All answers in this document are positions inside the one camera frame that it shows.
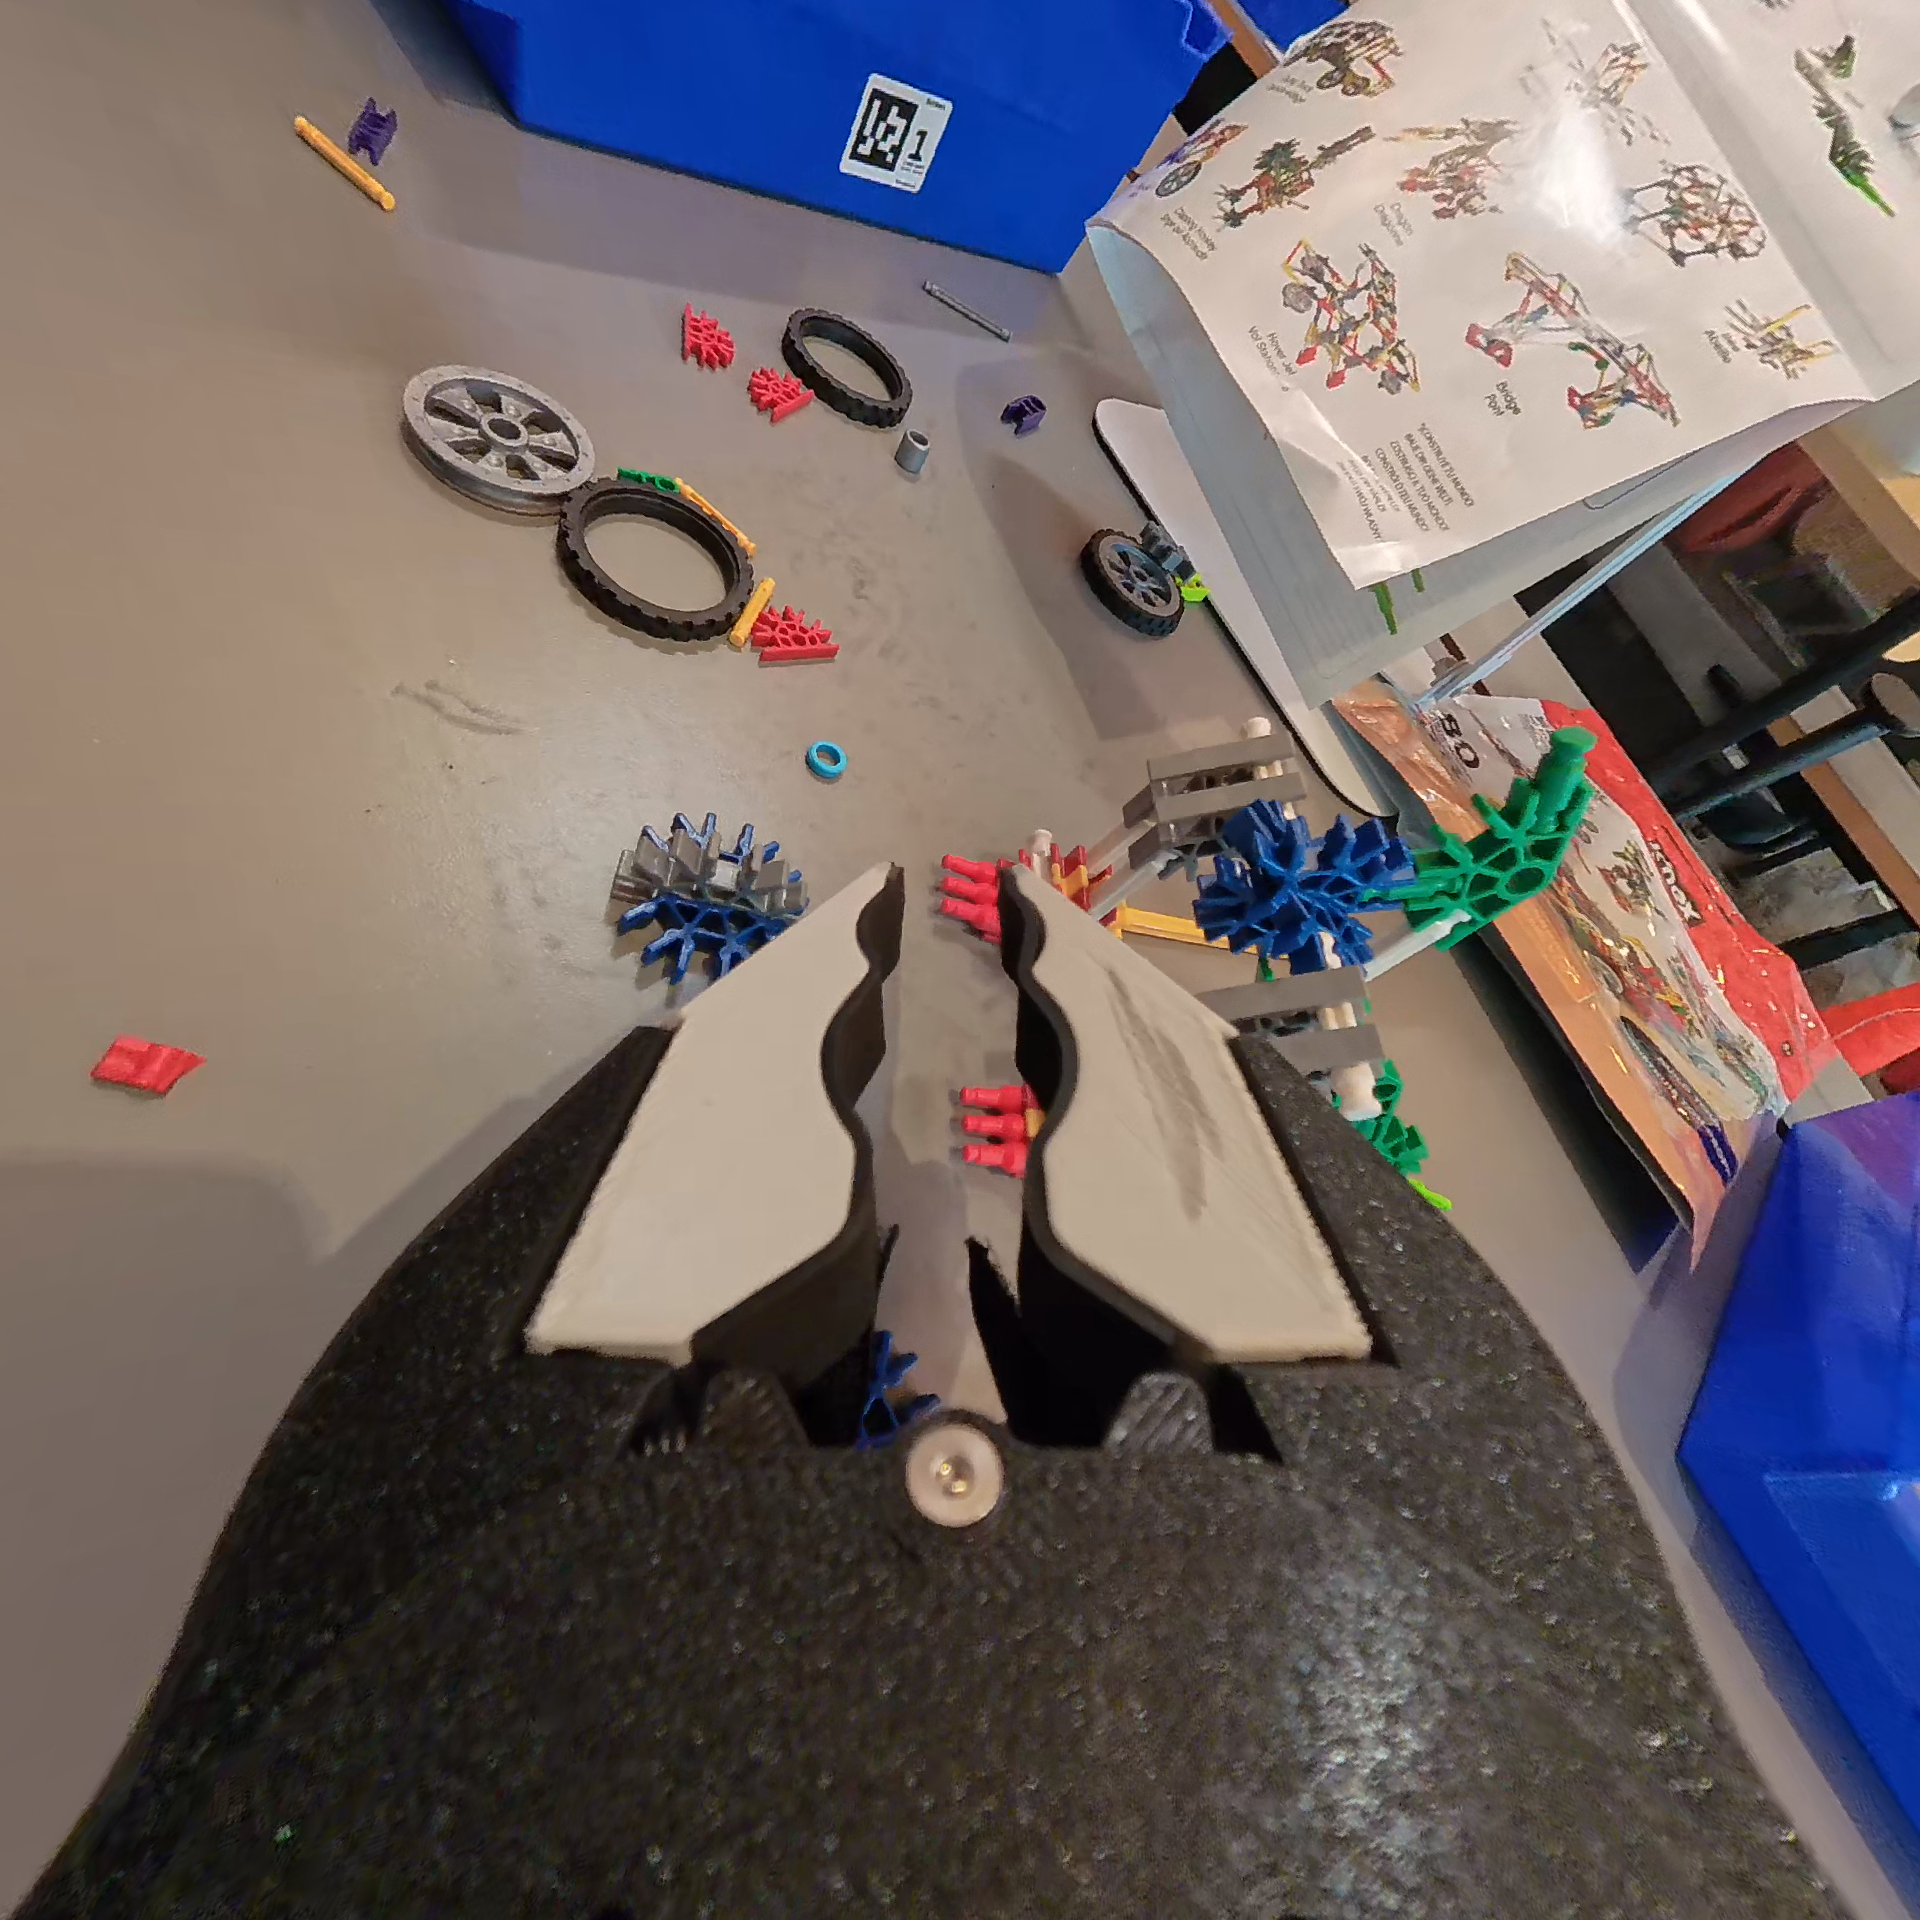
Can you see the small grey spacer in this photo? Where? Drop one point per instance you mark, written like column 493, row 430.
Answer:
column 916, row 454

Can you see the grey clip connector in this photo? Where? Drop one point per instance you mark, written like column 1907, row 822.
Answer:
column 662, row 863
column 751, row 879

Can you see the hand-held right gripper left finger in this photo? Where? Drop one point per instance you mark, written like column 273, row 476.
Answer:
column 706, row 1186

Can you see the small black rubber tire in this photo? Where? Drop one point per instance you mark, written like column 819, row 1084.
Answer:
column 793, row 341

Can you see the toy kit plastic bag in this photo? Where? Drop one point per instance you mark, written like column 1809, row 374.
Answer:
column 1651, row 962

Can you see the white booklet stand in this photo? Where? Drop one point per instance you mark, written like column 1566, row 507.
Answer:
column 1156, row 452

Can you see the red fan connector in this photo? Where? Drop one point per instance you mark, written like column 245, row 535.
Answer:
column 781, row 395
column 706, row 338
column 797, row 638

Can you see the long yellow rod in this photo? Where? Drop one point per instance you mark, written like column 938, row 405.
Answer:
column 1163, row 924

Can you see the model instruction booklet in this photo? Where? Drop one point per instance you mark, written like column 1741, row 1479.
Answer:
column 1500, row 225

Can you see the small red clip piece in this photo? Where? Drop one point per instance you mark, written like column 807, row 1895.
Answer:
column 147, row 1066

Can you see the grey spoked wheel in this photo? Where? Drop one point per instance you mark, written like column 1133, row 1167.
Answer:
column 499, row 437

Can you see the purple clip connector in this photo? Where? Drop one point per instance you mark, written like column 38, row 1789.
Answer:
column 373, row 130
column 1023, row 418

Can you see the plain blue plastic bin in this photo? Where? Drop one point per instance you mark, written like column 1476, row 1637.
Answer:
column 1829, row 1426

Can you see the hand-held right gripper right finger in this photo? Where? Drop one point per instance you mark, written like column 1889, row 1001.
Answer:
column 1201, row 1186

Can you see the small black toy wheel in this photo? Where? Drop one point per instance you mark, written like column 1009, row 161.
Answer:
column 1129, row 587

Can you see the large black rubber tire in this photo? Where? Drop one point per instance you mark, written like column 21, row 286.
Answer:
column 579, row 564

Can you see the toy dinosaur model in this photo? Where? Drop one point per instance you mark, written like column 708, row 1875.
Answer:
column 1306, row 885

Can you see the thin grey rod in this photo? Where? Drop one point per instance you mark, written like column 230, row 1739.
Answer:
column 966, row 313

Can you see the blue plastic bin with tag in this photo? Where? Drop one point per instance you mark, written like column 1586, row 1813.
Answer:
column 676, row 76

